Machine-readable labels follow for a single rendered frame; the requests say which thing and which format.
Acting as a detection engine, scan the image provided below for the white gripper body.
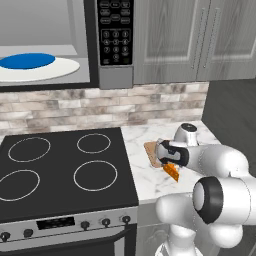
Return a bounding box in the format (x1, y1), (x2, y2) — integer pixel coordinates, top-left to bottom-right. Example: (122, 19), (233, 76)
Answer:
(155, 138), (172, 166)

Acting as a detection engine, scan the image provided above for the tan wooden cutting board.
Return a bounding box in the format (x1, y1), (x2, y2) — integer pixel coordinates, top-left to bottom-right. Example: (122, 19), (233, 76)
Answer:
(143, 140), (165, 170)

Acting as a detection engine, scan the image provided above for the orange cheese wedge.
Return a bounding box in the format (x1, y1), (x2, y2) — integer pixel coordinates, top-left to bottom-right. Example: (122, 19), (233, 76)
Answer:
(162, 162), (181, 184)

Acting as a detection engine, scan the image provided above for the black and grey microwave oven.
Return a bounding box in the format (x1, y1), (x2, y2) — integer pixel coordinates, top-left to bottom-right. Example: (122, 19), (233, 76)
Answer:
(0, 0), (135, 93)

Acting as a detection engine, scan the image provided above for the grey base cupboard door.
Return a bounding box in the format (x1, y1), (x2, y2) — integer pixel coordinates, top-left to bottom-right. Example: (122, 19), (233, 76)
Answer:
(135, 201), (174, 256)

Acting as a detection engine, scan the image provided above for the black glass hob stove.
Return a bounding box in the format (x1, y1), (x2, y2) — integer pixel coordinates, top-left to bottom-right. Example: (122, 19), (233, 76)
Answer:
(0, 126), (140, 256)

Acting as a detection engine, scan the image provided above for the white round turntable plate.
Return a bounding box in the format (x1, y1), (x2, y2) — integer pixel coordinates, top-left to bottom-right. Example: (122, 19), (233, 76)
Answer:
(0, 56), (81, 84)

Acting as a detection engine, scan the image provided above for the blue round plate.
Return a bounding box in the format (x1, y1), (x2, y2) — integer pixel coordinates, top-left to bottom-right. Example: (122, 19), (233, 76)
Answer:
(0, 52), (57, 71)

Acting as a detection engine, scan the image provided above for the grey wall cupboard door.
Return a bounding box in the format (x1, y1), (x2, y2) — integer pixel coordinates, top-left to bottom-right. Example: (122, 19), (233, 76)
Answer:
(196, 0), (256, 82)
(133, 0), (212, 85)

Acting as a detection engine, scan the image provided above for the grey cupboard door handle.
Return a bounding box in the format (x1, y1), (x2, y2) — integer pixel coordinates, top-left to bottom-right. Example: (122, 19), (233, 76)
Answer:
(203, 7), (222, 70)
(191, 6), (205, 70)

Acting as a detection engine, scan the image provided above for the silver oven door handle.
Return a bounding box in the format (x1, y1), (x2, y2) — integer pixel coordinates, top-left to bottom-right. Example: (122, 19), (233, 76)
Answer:
(0, 228), (132, 255)

